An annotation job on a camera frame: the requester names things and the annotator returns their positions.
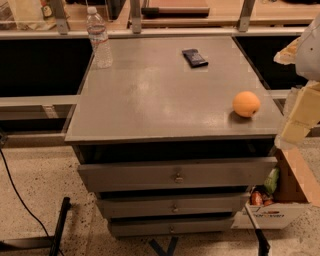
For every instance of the clear plastic water bottle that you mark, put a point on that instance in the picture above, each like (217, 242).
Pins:
(99, 39)

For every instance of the green snack bag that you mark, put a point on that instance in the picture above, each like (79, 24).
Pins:
(270, 183)

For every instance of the middle grey drawer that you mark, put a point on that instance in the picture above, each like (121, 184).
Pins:
(171, 205)

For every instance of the grey drawer cabinet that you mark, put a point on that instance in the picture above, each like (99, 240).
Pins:
(151, 106)

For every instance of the bottom grey drawer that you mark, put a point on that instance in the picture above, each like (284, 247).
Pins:
(170, 226)

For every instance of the top grey drawer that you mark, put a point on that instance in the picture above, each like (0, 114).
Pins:
(176, 174)

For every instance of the grey drawer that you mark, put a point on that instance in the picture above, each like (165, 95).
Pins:
(176, 174)
(171, 205)
(170, 226)

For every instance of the cardboard box of snacks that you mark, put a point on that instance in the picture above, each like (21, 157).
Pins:
(297, 190)

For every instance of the orange snack packet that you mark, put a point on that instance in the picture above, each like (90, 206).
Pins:
(256, 198)

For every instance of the black stand leg right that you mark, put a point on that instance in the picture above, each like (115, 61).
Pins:
(264, 246)

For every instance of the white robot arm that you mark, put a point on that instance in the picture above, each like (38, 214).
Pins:
(304, 53)

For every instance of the metal railing frame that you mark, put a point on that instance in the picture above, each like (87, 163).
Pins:
(36, 21)

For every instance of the dark blue snack bar wrapper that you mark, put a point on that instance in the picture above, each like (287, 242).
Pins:
(194, 58)

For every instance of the orange fruit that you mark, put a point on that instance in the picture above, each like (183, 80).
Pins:
(246, 104)

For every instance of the padded gripper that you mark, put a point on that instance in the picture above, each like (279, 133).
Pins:
(310, 53)

